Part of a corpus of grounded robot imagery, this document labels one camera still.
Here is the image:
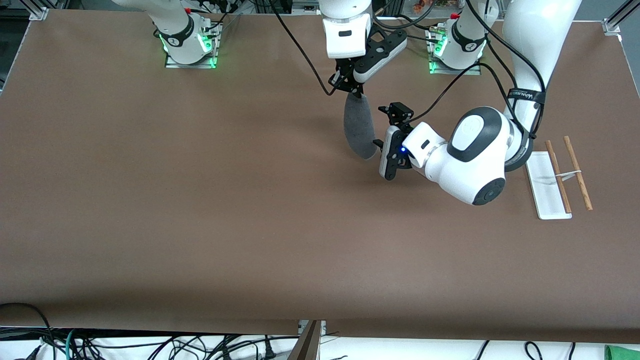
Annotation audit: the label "green cloth item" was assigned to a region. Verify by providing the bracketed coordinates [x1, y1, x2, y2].
[604, 345, 640, 360]

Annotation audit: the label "black cable lying on table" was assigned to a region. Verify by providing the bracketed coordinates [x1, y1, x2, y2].
[406, 30, 441, 45]

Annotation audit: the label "white rack base tray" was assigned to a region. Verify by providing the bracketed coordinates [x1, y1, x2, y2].
[525, 151, 573, 220]

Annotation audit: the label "black looped floor cable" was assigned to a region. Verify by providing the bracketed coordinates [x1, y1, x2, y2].
[0, 302, 56, 360]

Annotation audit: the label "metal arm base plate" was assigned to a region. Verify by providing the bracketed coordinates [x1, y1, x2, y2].
[164, 20, 221, 70]
[428, 27, 482, 76]

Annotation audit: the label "aluminium frame profile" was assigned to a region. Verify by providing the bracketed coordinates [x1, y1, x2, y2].
[20, 0, 49, 22]
[602, 0, 640, 36]

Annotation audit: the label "black cables at arm base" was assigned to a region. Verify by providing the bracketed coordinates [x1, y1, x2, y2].
[192, 0, 241, 32]

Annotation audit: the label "orange clutter items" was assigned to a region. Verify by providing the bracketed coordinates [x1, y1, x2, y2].
[412, 0, 451, 13]

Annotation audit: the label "black strap on left arm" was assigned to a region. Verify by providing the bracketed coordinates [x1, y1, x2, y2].
[507, 88, 547, 104]

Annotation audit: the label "pink and grey microfiber towel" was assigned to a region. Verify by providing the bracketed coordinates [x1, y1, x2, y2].
[343, 94, 379, 161]

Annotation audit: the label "grey table frame beam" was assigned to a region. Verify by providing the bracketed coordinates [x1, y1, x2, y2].
[289, 320, 327, 360]

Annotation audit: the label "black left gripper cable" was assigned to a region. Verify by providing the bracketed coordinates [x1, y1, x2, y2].
[410, 0, 546, 141]

